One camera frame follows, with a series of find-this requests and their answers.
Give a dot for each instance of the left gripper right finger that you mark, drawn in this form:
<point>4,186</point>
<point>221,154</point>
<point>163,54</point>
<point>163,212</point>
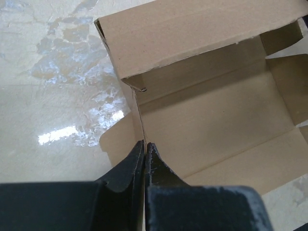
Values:
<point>173,205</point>

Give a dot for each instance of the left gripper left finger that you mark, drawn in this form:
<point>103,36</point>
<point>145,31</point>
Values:
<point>113,202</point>

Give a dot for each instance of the brown cardboard box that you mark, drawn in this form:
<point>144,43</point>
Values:
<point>201,85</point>

